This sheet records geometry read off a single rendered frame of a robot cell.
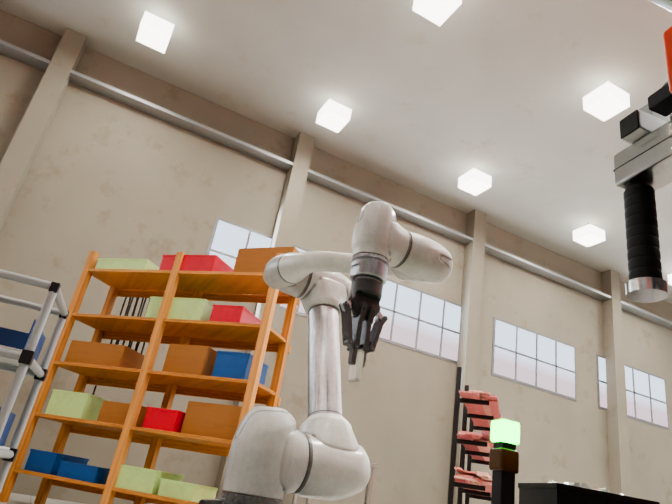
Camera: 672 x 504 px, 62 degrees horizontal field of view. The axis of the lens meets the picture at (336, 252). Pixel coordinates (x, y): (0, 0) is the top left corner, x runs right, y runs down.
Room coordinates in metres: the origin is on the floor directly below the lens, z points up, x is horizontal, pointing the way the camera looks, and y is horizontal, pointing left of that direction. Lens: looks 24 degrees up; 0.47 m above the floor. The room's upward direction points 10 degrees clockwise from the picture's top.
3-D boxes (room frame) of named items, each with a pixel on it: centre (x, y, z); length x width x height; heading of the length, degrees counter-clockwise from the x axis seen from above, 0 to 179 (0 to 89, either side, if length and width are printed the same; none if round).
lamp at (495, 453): (1.05, -0.37, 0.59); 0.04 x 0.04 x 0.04; 16
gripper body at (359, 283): (1.23, -0.09, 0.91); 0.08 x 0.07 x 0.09; 120
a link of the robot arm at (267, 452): (1.54, 0.09, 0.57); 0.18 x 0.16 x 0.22; 117
